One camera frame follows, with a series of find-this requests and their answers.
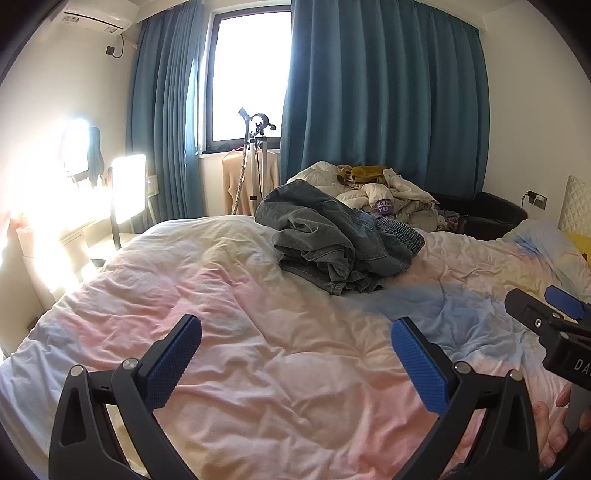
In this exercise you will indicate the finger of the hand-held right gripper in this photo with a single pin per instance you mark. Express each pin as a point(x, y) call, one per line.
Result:
point(531, 314)
point(568, 302)

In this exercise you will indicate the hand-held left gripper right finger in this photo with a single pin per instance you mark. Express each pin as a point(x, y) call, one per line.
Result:
point(418, 364)

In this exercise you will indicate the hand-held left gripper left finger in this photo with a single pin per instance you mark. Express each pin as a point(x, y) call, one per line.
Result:
point(178, 355)

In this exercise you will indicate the blue denim jeans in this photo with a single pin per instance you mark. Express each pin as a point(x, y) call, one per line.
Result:
point(323, 230)

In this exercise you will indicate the person's right hand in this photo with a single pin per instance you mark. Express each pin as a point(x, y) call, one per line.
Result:
point(556, 429)

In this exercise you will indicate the yellow pillow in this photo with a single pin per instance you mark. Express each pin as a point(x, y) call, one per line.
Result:
point(582, 247)

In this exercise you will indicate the pastel pillow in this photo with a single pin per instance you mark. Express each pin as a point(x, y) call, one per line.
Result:
point(540, 244)

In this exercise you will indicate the pastel tie-dye duvet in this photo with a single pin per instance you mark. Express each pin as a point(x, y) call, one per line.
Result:
point(277, 346)

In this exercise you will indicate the white quilted headboard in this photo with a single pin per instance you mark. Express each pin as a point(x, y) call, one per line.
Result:
point(577, 203)

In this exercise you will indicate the black armchair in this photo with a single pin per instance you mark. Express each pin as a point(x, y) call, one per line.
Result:
point(494, 212)

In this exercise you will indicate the white desk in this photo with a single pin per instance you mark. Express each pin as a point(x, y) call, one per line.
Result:
point(101, 240)

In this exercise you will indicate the cream garment with purple patch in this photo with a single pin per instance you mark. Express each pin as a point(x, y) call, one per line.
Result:
point(383, 206)

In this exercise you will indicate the white chair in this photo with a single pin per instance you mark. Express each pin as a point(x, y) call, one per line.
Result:
point(152, 191)

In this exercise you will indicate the cream crumpled garment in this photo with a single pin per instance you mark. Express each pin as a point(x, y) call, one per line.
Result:
point(415, 194)

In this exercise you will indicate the light panel on stand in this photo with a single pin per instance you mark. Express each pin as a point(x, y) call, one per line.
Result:
point(129, 189)

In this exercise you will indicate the beige sweater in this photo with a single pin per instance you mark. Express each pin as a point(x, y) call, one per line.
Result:
point(231, 184)

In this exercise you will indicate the mustard yellow garment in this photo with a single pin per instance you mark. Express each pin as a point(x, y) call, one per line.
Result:
point(364, 173)

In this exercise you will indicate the white down jacket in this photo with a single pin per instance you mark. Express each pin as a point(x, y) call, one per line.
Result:
point(318, 170)

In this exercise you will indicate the desk mirror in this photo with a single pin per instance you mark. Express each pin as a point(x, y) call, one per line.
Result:
point(76, 152)

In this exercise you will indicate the narrow blue curtain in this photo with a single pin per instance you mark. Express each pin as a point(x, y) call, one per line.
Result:
point(161, 115)

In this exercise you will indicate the garment steamer stand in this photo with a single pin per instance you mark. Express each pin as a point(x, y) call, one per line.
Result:
point(261, 121)

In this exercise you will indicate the wide blue curtain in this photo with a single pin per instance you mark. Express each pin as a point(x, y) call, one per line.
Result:
point(392, 92)

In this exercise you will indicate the window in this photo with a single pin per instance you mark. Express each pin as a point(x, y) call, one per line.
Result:
point(249, 69)

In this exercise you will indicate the white air conditioner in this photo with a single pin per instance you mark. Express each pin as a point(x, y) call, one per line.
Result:
point(92, 16)

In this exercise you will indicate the wall socket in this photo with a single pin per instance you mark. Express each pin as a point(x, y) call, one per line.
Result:
point(538, 199)

